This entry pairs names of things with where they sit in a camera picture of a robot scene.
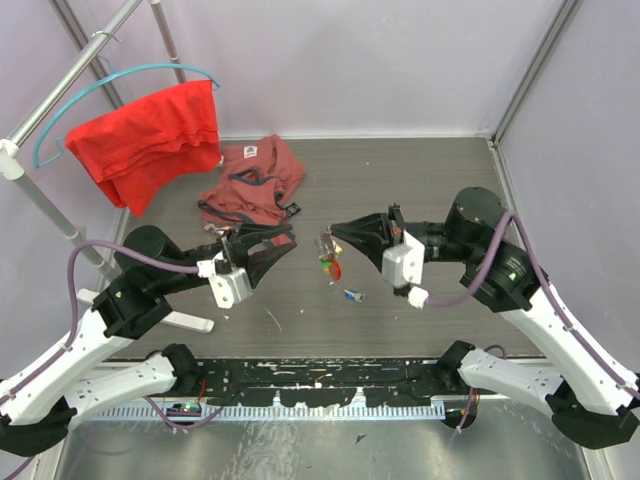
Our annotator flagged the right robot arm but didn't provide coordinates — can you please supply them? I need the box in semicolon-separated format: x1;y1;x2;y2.
329;187;639;450

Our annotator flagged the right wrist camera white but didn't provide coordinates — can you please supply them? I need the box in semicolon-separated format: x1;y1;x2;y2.
381;230;429;309

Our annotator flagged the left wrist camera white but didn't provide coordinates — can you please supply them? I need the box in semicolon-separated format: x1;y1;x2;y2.
196;254;253;309

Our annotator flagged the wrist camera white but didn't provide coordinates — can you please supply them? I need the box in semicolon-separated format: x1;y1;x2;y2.
381;230;429;309
196;254;253;309

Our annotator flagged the blue tag key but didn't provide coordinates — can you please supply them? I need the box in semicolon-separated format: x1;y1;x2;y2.
344;289;366;303

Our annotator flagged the dusty red shirt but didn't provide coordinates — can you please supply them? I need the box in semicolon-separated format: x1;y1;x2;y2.
197;135;306;226

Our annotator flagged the teal clothes hanger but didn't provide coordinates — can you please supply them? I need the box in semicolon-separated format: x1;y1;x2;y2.
32;63;222;169

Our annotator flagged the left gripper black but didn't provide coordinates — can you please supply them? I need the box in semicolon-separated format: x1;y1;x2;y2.
158;222;300;296

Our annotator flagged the grey slotted cable duct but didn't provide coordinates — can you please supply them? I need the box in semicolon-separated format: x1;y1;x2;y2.
93;401;446;422

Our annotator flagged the metal clothes rack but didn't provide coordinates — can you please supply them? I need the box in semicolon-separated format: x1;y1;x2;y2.
0;0;216;334

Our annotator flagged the metal key organizer red handle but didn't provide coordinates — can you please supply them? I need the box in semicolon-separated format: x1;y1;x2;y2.
315;227;342;282

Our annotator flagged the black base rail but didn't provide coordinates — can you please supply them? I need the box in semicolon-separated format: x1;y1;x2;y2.
164;344;481;407

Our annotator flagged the bright red cloth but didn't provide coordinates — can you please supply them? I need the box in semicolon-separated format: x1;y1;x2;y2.
65;80;221;217

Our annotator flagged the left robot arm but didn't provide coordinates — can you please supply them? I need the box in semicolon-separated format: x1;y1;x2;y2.
1;223;296;457

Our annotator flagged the aluminium frame post right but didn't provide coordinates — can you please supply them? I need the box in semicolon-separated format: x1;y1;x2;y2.
492;0;584;146

